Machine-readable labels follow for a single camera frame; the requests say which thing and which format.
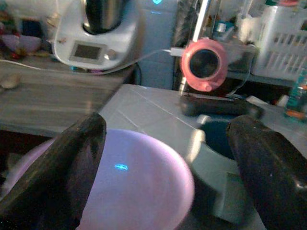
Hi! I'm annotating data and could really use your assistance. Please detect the white power cable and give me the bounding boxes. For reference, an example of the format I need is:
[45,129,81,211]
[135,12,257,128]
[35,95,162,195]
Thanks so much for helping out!
[95,47,185,75]

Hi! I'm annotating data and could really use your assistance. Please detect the pink round appliance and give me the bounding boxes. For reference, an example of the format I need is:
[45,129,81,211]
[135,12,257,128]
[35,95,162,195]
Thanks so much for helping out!
[181,39,230,92]

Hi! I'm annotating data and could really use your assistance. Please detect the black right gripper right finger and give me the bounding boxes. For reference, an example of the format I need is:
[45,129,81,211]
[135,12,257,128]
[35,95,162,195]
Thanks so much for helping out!
[226,114,307,230]

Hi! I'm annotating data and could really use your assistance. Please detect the pink plastic plate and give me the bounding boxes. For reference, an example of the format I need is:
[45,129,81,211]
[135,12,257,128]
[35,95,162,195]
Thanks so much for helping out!
[1,128,195,230]

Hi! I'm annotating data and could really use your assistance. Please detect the white kitchen food processor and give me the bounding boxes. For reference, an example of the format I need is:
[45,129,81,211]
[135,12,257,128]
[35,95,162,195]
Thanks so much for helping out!
[51,0,144,71]

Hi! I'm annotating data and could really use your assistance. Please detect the grey tall appliance with light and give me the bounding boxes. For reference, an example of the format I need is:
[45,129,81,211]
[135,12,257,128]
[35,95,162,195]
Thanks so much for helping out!
[136,0,179,91]

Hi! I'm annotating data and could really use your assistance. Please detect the wooden counter shelf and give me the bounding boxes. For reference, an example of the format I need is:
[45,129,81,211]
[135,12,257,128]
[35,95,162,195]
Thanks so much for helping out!
[0,56,135,138]

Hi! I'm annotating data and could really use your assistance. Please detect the white plastic basket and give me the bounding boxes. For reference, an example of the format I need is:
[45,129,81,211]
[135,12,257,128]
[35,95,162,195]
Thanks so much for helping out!
[251,5,307,81]

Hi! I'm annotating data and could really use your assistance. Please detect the green plastic bottle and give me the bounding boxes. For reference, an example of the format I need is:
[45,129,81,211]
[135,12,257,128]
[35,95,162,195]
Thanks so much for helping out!
[284,69,307,120]

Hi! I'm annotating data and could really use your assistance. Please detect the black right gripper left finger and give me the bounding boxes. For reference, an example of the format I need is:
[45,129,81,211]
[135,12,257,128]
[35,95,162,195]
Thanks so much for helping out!
[0,112,107,230]

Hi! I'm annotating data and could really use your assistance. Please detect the grey bin with dark opening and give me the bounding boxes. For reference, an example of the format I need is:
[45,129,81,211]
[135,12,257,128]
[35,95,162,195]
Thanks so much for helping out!
[187,114,267,225]

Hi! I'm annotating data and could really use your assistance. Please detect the black flat tray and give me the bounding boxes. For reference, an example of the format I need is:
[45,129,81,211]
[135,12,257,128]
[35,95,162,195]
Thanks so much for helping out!
[179,93,264,118]

